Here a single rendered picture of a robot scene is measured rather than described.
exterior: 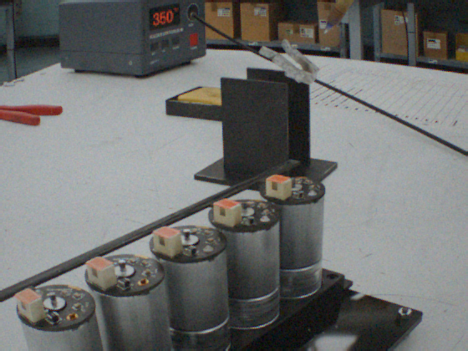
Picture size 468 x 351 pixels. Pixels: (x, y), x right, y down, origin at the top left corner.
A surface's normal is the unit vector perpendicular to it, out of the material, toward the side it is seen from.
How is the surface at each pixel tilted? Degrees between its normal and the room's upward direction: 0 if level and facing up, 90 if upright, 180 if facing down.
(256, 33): 86
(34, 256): 0
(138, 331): 90
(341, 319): 0
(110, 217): 0
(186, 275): 90
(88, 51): 90
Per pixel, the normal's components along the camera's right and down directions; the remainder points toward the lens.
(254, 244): 0.29, 0.33
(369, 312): -0.04, -0.93
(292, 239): -0.06, 0.36
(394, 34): -0.44, 0.33
